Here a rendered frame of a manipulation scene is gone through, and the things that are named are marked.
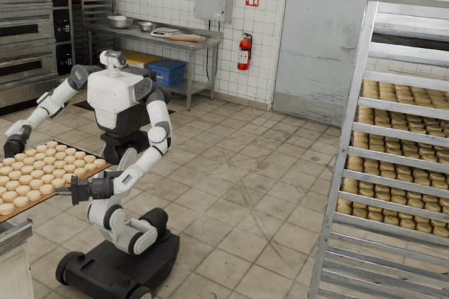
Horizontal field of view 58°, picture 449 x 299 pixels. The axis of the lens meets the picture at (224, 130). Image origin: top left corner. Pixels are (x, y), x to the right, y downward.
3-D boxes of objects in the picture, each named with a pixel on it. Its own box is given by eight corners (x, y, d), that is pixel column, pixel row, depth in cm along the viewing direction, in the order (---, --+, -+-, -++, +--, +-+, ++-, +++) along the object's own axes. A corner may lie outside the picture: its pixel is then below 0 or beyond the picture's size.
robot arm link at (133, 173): (123, 199, 171) (144, 176, 177) (123, 194, 163) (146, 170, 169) (111, 189, 171) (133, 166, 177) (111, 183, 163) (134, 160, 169)
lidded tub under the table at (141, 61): (121, 75, 604) (121, 58, 594) (142, 70, 642) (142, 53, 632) (142, 81, 588) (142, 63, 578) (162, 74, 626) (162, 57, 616)
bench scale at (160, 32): (150, 36, 561) (150, 29, 557) (162, 33, 588) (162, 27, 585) (169, 39, 551) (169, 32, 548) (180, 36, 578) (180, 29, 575)
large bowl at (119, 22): (101, 27, 598) (101, 17, 592) (119, 25, 630) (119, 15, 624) (121, 31, 581) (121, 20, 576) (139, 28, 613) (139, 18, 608)
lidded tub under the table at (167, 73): (145, 81, 584) (146, 63, 574) (165, 75, 623) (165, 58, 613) (168, 87, 569) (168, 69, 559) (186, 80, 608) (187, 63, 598)
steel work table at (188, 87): (86, 84, 628) (83, 19, 591) (119, 75, 687) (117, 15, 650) (189, 112, 547) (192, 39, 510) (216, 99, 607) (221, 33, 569)
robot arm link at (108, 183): (103, 202, 171) (130, 199, 174) (102, 196, 161) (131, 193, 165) (102, 176, 175) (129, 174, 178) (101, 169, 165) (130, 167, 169)
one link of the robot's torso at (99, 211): (100, 218, 234) (118, 140, 230) (123, 229, 226) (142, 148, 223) (80, 223, 220) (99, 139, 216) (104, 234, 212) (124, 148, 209)
